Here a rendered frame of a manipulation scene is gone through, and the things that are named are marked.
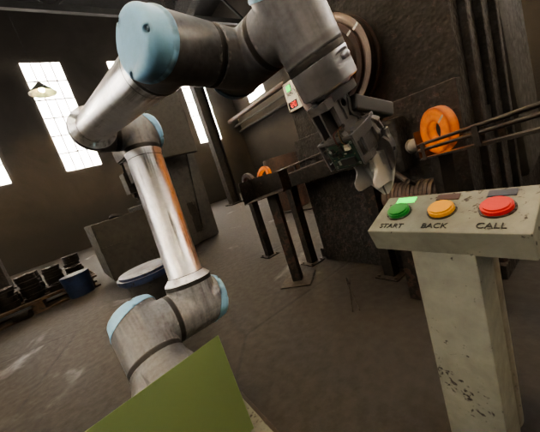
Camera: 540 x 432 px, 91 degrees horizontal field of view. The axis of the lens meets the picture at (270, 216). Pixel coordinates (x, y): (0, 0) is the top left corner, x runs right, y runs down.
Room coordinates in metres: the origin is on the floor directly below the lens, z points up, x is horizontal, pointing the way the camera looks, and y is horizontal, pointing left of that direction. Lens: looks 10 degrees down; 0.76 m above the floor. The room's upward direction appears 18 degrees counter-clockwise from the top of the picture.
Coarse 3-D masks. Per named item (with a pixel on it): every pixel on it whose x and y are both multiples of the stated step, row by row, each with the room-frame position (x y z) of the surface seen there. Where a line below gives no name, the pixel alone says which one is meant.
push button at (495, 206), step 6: (492, 198) 0.38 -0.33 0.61; (498, 198) 0.37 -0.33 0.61; (504, 198) 0.37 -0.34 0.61; (510, 198) 0.37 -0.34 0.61; (480, 204) 0.39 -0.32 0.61; (486, 204) 0.38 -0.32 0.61; (492, 204) 0.37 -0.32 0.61; (498, 204) 0.36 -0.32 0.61; (504, 204) 0.36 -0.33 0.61; (510, 204) 0.36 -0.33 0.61; (480, 210) 0.38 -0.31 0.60; (486, 210) 0.37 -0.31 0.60; (492, 210) 0.36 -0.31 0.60; (498, 210) 0.36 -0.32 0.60; (504, 210) 0.35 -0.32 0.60; (510, 210) 0.35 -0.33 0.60
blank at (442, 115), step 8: (424, 112) 0.95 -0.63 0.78; (432, 112) 0.91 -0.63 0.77; (440, 112) 0.87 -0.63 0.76; (448, 112) 0.85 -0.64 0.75; (424, 120) 0.95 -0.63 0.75; (432, 120) 0.91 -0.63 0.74; (440, 120) 0.88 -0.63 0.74; (448, 120) 0.84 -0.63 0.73; (456, 120) 0.84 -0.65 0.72; (424, 128) 0.96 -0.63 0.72; (432, 128) 0.95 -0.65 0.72; (448, 128) 0.84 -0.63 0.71; (456, 128) 0.84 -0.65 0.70; (424, 136) 0.97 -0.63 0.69; (432, 136) 0.94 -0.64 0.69; (456, 136) 0.85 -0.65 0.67; (432, 144) 0.94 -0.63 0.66; (448, 144) 0.86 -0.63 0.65; (440, 152) 0.91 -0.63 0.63
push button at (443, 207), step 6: (432, 204) 0.45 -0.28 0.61; (438, 204) 0.44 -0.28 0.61; (444, 204) 0.43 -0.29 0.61; (450, 204) 0.42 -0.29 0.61; (432, 210) 0.43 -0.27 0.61; (438, 210) 0.42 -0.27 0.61; (444, 210) 0.42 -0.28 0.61; (450, 210) 0.41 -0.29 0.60; (432, 216) 0.43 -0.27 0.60; (438, 216) 0.42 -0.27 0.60
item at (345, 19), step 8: (336, 16) 1.30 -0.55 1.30; (344, 16) 1.27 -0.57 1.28; (352, 16) 1.24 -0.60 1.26; (352, 24) 1.24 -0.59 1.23; (360, 24) 1.21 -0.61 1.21; (360, 32) 1.22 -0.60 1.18; (368, 32) 1.24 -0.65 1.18; (360, 40) 1.23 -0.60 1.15; (368, 40) 1.20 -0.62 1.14; (368, 48) 1.20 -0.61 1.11; (368, 56) 1.21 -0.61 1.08; (376, 56) 1.24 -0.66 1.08; (368, 64) 1.22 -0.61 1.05; (376, 64) 1.25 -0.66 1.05; (368, 72) 1.22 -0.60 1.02; (368, 80) 1.23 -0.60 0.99; (360, 88) 1.27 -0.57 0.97; (368, 88) 1.27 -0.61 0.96; (304, 104) 1.56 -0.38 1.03
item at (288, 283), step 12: (252, 180) 1.78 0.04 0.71; (264, 180) 1.75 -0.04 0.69; (276, 180) 1.73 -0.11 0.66; (288, 180) 1.66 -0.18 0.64; (252, 192) 1.76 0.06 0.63; (264, 192) 1.76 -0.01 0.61; (276, 192) 1.58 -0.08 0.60; (276, 204) 1.61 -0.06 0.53; (276, 216) 1.62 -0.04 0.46; (276, 228) 1.62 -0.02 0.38; (288, 228) 1.65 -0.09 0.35; (288, 240) 1.60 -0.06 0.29; (288, 252) 1.61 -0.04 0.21; (288, 264) 1.62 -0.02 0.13; (288, 276) 1.73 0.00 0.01; (300, 276) 1.60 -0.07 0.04; (312, 276) 1.61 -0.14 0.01; (288, 288) 1.57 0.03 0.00
